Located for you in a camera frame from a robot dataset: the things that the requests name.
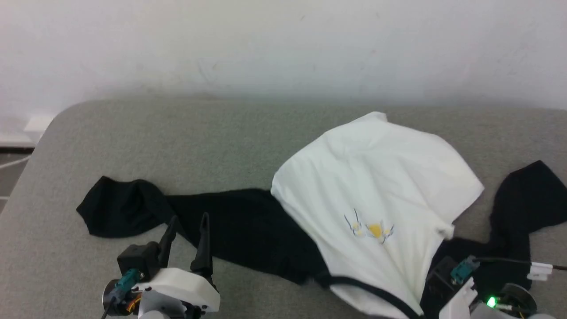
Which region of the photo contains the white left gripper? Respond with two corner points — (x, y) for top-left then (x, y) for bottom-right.
(133, 213), (221, 313)

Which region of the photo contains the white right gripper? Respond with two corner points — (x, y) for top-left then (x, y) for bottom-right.
(439, 278), (477, 319)

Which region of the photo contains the white shirt with black sleeves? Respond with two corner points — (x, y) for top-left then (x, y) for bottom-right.
(76, 111), (567, 319)

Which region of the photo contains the left teal plug black cable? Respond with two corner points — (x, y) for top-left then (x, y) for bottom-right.
(101, 268), (144, 319)

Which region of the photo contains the white cable label tag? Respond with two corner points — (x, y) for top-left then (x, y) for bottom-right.
(527, 262), (553, 280)

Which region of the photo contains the thin white floor cable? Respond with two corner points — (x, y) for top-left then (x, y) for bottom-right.
(0, 155), (32, 171)

